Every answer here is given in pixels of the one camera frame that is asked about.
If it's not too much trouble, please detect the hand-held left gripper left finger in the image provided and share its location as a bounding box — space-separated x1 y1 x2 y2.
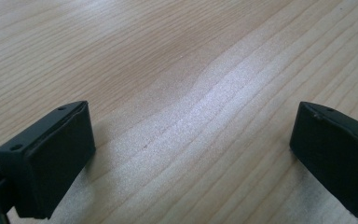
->
0 100 97 220

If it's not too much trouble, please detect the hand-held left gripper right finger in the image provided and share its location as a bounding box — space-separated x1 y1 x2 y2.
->
289 101 358 219

